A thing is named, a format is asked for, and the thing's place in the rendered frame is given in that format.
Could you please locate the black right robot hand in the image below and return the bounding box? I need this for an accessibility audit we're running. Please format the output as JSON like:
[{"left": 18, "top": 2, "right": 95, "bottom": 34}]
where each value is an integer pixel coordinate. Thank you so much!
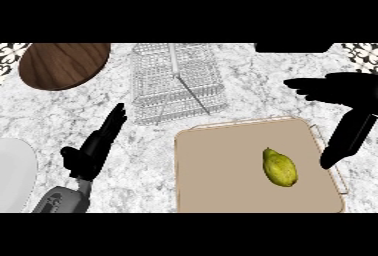
[{"left": 282, "top": 71, "right": 378, "bottom": 170}]

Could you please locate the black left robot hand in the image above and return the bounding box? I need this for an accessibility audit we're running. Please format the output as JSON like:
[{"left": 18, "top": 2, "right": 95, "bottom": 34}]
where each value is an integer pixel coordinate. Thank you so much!
[{"left": 59, "top": 102, "right": 129, "bottom": 182}]

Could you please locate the yellow-green pear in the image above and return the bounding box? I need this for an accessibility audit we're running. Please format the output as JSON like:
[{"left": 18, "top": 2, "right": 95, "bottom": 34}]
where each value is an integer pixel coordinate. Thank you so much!
[{"left": 262, "top": 147, "right": 300, "bottom": 188}]

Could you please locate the beige tray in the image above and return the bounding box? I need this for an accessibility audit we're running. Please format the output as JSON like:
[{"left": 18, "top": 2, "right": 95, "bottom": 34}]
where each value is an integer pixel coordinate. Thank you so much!
[{"left": 173, "top": 115, "right": 350, "bottom": 214}]

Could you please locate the white rounded object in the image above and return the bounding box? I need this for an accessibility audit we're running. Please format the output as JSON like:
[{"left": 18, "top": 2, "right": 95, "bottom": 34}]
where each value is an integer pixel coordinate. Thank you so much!
[{"left": 0, "top": 137, "right": 40, "bottom": 214}]

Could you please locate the black appliance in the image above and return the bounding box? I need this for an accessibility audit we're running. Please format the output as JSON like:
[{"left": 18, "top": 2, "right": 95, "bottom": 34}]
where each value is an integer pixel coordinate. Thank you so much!
[{"left": 254, "top": 42, "right": 337, "bottom": 54}]

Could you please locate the round dark wooden board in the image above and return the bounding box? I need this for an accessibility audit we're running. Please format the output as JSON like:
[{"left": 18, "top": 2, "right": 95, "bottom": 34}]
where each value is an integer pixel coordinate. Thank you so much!
[{"left": 18, "top": 42, "right": 112, "bottom": 92}]

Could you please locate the tiered wire basket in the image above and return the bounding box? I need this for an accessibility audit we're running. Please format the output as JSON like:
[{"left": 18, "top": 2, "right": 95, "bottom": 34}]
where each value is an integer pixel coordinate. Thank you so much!
[{"left": 129, "top": 42, "right": 231, "bottom": 127}]

